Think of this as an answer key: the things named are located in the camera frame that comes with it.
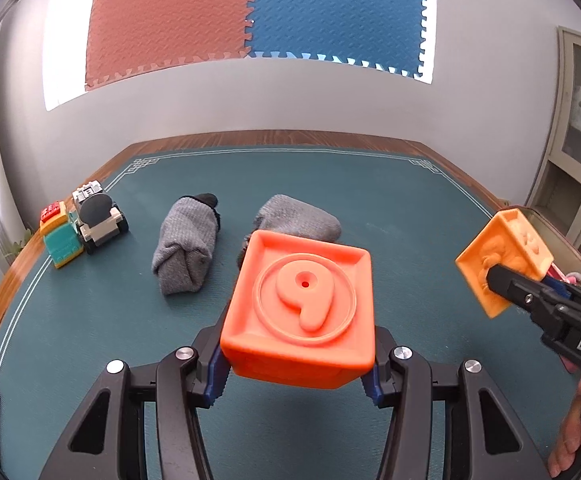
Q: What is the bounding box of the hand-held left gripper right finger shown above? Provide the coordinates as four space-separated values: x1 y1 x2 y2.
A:
360 327 533 480

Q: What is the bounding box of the blue foam puzzle mat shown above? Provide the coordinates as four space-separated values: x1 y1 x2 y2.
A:
245 0 438 81

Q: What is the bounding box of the light orange embossed cube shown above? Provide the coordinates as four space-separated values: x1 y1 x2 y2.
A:
455 208 555 318

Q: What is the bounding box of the beige glass-door cabinet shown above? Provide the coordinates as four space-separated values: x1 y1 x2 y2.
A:
525 25 581 281

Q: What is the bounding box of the dark orange number cube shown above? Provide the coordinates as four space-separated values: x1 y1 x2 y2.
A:
219 230 376 391

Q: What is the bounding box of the green table mat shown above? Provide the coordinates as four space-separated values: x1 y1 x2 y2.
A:
0 142 581 480

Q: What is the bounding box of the person's right hand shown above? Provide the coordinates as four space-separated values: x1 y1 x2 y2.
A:
547 379 581 479

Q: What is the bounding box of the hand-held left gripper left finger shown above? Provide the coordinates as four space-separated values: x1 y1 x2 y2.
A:
38 327 231 480

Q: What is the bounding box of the teal yellow red toy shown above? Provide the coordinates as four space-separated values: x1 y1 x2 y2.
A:
39 201 85 269

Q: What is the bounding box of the grey ribbed rolled sock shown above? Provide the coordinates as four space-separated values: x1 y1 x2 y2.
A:
151 192 222 296
238 194 342 266

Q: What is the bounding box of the red foam puzzle mat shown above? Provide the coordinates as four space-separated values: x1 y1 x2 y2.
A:
84 0 261 92

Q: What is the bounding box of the white toy truck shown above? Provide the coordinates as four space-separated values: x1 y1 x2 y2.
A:
72 180 130 255

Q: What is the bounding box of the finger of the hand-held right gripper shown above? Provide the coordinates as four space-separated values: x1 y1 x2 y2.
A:
485 264 572 322
544 272 581 312

